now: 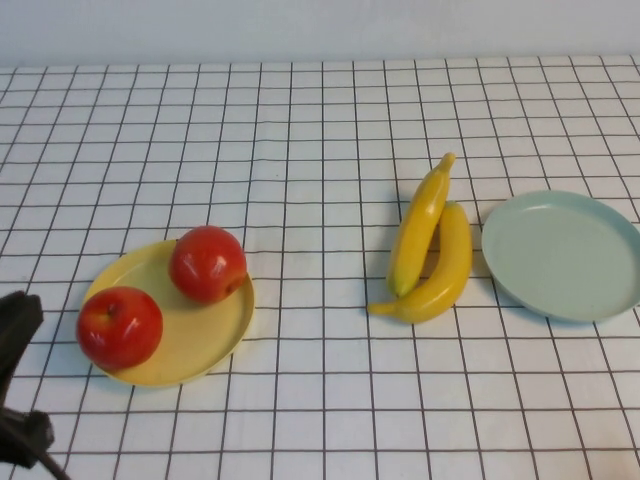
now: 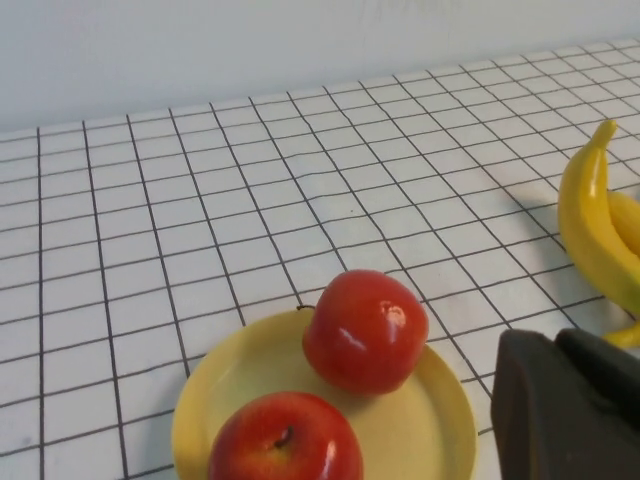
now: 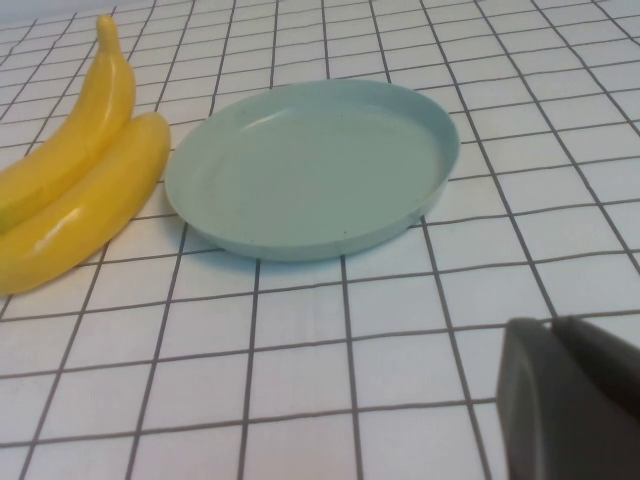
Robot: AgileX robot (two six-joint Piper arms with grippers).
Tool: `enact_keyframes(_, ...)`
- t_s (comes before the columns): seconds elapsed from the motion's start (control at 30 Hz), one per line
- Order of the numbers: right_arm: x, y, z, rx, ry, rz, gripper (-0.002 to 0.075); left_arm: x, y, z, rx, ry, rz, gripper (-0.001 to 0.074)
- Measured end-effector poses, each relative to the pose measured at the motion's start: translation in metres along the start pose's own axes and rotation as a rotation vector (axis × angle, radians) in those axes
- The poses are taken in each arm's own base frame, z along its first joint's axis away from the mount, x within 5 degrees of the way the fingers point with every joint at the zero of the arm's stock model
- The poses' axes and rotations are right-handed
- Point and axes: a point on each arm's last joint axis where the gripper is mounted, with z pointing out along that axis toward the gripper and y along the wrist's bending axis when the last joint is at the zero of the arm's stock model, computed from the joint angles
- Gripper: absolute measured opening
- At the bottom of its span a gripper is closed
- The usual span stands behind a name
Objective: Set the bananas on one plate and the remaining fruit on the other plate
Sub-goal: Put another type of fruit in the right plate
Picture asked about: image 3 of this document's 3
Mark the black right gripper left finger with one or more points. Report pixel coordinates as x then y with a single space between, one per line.
540 410

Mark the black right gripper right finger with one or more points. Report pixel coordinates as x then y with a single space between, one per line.
610 360

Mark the yellow plastic banana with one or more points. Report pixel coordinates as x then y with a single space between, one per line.
100 200
95 125

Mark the white black-gridded tablecloth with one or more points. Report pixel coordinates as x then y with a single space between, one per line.
300 350

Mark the pale blue-green plastic plate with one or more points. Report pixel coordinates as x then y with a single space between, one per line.
310 175

